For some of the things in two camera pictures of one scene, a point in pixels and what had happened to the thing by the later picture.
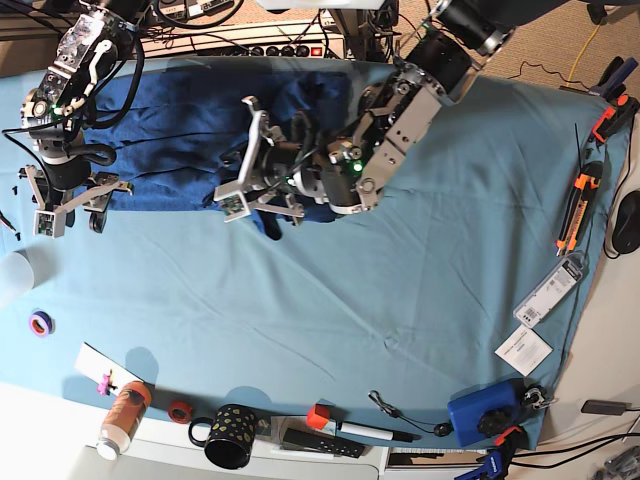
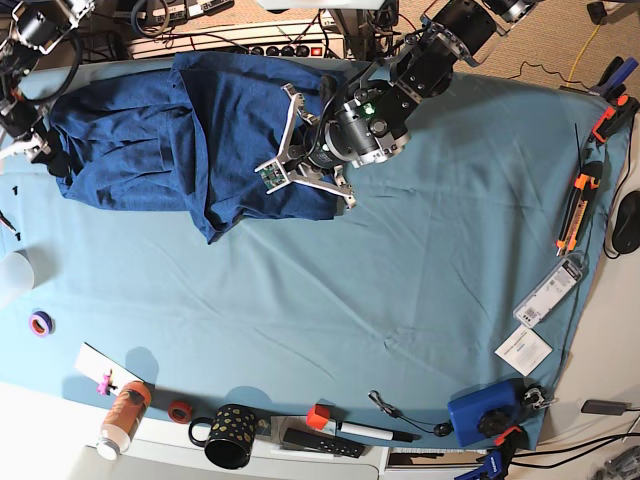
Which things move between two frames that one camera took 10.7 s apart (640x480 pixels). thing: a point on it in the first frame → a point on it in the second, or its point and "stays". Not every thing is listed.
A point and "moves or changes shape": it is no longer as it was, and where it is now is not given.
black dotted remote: (321, 441) stays
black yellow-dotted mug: (228, 437) stays
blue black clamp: (612, 80) stays
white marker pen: (376, 433) stays
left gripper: (57, 186) → (45, 146)
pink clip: (105, 385) stays
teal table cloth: (372, 322) stays
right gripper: (269, 178) → (317, 154)
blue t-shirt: (158, 137) moves or changes shape
